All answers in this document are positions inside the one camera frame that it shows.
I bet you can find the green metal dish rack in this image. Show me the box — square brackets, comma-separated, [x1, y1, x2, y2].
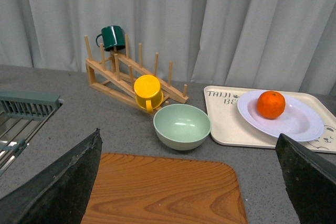
[1, 90, 62, 174]

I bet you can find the grey curtain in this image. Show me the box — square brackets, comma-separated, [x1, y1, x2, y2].
[1, 0, 335, 95]

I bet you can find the yellow mug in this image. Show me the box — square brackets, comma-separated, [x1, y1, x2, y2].
[133, 74, 163, 113]

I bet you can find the wooden serving tray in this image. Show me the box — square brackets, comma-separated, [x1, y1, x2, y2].
[82, 153, 248, 223]

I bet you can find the white ridged plate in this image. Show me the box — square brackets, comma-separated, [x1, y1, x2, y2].
[237, 90, 324, 142]

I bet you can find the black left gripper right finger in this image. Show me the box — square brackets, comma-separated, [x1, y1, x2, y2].
[276, 133, 335, 223]

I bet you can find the wooden peg drying rack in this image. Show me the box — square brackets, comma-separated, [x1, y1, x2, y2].
[84, 35, 188, 113]

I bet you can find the cream bear tray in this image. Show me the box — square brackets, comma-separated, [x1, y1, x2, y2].
[204, 86, 335, 153]

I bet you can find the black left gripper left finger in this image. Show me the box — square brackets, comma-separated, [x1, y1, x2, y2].
[1, 129, 102, 223]

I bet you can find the orange mandarin fruit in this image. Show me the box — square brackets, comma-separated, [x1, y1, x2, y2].
[256, 91, 286, 120]

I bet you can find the light green bowl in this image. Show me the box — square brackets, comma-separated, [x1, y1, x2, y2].
[153, 104, 212, 151]

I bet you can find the dark green mug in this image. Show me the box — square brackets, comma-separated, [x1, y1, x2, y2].
[96, 25, 125, 51]

